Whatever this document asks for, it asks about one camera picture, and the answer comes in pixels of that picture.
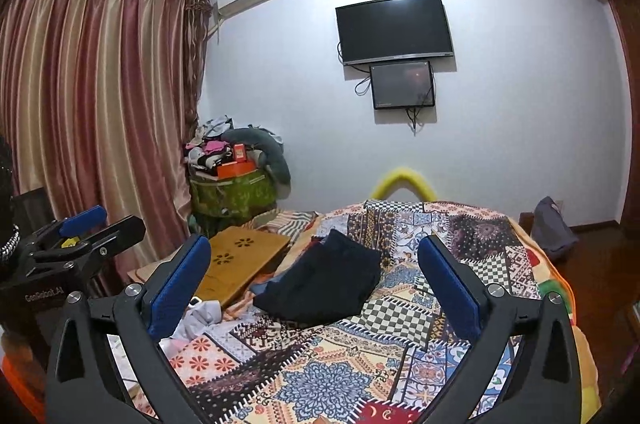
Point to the orange box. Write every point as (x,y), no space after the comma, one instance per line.
(241,164)

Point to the blue folded garment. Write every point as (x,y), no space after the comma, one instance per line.
(260,287)

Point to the patchwork patterned bedspread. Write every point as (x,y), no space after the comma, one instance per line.
(388,362)

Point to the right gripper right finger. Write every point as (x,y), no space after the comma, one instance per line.
(543,384)

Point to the white crumpled cloth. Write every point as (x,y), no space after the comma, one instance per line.
(196,320)

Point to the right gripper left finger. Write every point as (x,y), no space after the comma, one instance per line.
(83,382)

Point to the small black wall monitor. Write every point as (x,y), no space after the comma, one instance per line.
(402,85)

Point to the striped pink curtain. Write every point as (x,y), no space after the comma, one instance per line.
(98,100)

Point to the yellow curved pillow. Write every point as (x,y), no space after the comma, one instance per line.
(403,177)

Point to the wooden lap desk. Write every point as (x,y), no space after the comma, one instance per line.
(238,254)

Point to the orange sleeve forearm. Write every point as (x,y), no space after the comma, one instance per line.
(24,373)

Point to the green fabric storage bin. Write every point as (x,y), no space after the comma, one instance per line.
(219,204)

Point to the grey plush toy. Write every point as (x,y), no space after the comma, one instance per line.
(272,153)

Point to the black wall television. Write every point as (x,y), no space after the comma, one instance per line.
(390,30)

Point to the grey bag on floor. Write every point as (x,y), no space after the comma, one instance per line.
(550,230)

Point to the black pants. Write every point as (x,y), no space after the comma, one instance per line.
(331,281)

